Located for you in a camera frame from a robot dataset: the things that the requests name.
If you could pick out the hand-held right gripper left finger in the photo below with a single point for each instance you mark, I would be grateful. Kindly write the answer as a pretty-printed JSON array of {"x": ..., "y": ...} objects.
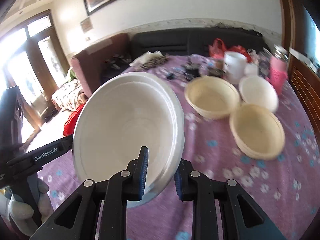
[{"x": 143, "y": 177}]

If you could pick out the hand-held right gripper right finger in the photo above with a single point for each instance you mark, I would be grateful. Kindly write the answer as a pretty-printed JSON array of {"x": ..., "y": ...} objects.
[{"x": 178, "y": 183}]

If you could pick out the beige ribbed plastic bowl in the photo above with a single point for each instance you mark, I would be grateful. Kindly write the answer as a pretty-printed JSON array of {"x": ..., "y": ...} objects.
[
  {"x": 257, "y": 132},
  {"x": 212, "y": 97}
]

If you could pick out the person's left hand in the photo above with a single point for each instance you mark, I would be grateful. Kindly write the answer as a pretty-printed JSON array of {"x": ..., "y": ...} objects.
[{"x": 20, "y": 212}]

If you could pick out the red ribbed plastic plate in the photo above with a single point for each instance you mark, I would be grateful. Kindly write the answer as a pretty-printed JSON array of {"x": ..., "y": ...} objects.
[{"x": 71, "y": 125}]

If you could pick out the patterned blanket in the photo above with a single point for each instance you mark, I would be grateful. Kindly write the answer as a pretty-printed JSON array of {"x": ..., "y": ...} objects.
[{"x": 67, "y": 95}]

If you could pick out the green pillow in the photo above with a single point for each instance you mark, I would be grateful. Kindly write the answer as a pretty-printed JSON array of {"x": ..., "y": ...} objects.
[{"x": 71, "y": 74}]

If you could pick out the leopard print cloth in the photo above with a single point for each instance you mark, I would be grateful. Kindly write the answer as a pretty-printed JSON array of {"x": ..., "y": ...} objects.
[{"x": 155, "y": 62}]

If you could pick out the maroon armchair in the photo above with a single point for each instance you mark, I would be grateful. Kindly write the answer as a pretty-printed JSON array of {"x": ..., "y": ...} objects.
[{"x": 95, "y": 62}]

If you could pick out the white paper roll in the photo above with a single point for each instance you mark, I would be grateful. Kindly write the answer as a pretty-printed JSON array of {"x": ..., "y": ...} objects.
[{"x": 235, "y": 67}]

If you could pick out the black leather sofa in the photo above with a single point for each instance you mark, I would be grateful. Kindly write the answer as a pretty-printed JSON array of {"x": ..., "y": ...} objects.
[{"x": 175, "y": 42}]

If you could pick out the red plastic bag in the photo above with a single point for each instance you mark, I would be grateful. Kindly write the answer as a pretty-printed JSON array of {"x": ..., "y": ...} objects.
[{"x": 217, "y": 48}]

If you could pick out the pink woven holder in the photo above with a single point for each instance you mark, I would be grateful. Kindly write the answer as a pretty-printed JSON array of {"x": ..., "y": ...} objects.
[{"x": 276, "y": 80}]

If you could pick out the brown wooden sideboard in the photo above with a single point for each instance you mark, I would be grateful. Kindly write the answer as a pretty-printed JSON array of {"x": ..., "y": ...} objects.
[{"x": 305, "y": 92}]

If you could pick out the glass door with dark frame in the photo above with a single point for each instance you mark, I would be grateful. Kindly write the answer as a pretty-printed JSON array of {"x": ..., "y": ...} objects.
[{"x": 56, "y": 62}]

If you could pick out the brown wall plaque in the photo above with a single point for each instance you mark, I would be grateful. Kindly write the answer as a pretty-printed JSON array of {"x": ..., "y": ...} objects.
[{"x": 86, "y": 25}]

